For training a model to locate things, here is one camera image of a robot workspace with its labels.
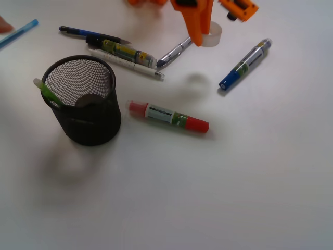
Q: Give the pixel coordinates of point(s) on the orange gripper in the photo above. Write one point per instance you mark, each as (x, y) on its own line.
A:
(197, 14)

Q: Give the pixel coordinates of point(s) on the clear tape roll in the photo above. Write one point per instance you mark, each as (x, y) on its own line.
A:
(212, 39)

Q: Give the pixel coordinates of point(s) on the black tape roll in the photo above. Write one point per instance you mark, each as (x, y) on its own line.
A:
(88, 99)

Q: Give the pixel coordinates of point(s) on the silver pen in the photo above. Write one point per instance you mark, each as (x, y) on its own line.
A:
(174, 53)

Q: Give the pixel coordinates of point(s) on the white pen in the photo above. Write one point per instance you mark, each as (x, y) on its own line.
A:
(127, 64)

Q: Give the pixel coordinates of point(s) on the black and blue pen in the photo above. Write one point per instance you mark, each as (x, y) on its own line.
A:
(84, 33)

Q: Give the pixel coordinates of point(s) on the black mesh pen holder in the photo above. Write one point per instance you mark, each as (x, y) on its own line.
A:
(69, 79)

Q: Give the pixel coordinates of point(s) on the light blue pen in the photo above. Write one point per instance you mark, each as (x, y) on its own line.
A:
(10, 38)

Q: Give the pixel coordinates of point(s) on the person's hand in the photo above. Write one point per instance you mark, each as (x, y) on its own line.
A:
(5, 27)

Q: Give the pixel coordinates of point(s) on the blue marker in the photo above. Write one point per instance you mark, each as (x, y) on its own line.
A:
(248, 63)

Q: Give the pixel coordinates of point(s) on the black cap marker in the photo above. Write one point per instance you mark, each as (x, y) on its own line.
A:
(122, 51)

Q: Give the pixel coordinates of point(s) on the red marker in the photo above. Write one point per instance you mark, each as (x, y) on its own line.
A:
(166, 116)

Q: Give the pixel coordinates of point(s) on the green mechanical pencil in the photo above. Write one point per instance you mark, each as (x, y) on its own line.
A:
(47, 92)

